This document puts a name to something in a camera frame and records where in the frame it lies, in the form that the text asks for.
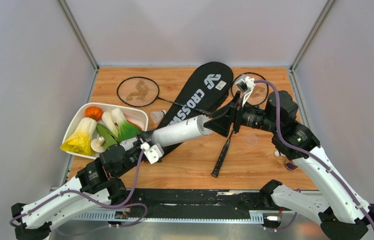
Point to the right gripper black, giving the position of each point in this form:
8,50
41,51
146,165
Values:
220,122

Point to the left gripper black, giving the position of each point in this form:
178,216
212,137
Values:
141,138

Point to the white shuttlecock tube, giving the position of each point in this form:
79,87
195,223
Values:
186,130

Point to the clear plastic tube lid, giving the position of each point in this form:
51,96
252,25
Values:
250,139

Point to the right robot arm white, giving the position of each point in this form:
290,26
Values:
342,213

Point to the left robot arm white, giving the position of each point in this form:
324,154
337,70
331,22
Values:
99,184

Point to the left badminton racket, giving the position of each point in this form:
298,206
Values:
138,91

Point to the badminton racket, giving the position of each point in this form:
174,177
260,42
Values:
138,91
259,96

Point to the right badminton racket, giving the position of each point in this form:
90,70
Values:
259,96

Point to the green bok choy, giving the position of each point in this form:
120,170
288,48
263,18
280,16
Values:
126,129

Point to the white plastic tray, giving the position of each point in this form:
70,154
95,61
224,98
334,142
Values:
133,115

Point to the shuttlecock beside tray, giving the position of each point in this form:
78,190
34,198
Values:
157,116

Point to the white bok choy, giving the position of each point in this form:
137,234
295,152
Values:
110,123

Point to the black racket bag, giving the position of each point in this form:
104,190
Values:
206,89

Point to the white mushroom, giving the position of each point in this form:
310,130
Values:
97,144

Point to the small orange pumpkin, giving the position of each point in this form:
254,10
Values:
94,112

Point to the yellow napa cabbage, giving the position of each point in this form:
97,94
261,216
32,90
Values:
80,141

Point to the energy drink can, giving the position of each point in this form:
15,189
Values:
290,166

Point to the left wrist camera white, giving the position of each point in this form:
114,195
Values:
153,152

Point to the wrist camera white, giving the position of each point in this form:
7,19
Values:
246,85
153,152

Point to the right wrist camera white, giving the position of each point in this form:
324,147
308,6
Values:
246,85

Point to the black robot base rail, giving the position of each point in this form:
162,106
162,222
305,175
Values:
198,204

